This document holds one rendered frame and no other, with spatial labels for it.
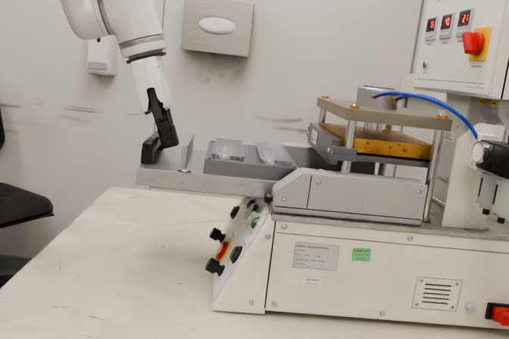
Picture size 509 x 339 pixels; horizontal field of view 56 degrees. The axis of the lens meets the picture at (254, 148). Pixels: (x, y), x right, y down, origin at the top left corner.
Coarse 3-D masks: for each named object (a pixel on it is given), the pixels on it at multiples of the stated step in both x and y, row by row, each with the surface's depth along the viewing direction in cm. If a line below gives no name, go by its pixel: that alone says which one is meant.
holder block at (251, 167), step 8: (208, 152) 88; (248, 152) 93; (256, 152) 94; (288, 152) 98; (208, 160) 82; (216, 160) 82; (224, 160) 82; (232, 160) 83; (248, 160) 85; (256, 160) 85; (208, 168) 82; (216, 168) 82; (224, 168) 82; (232, 168) 82; (240, 168) 82; (248, 168) 82; (256, 168) 82; (264, 168) 83; (272, 168) 83; (280, 168) 83; (288, 168) 83; (296, 168) 83; (248, 176) 83; (256, 176) 83; (264, 176) 83; (272, 176) 83; (280, 176) 83
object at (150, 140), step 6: (156, 132) 94; (150, 138) 87; (156, 138) 88; (144, 144) 83; (150, 144) 83; (156, 144) 87; (144, 150) 84; (150, 150) 84; (162, 150) 98; (144, 156) 84; (150, 156) 84; (144, 162) 84; (150, 162) 84
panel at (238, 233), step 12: (240, 204) 107; (264, 204) 85; (240, 216) 99; (264, 216) 80; (228, 228) 105; (240, 228) 93; (228, 240) 97; (240, 240) 87; (252, 240) 79; (216, 252) 103; (228, 252) 91; (240, 252) 82; (228, 264) 86; (216, 276) 89; (228, 276) 81; (216, 288) 84
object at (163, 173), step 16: (192, 144) 97; (160, 160) 88; (176, 160) 90; (192, 160) 91; (144, 176) 81; (160, 176) 81; (176, 176) 81; (192, 176) 81; (208, 176) 81; (224, 176) 82; (240, 176) 83; (208, 192) 84; (224, 192) 82; (240, 192) 82; (256, 192) 82
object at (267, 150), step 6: (258, 144) 98; (264, 144) 99; (270, 144) 100; (276, 144) 101; (264, 150) 92; (270, 150) 93; (276, 150) 93; (282, 150) 94; (264, 156) 86; (270, 156) 86; (276, 156) 87; (282, 156) 88; (288, 156) 88
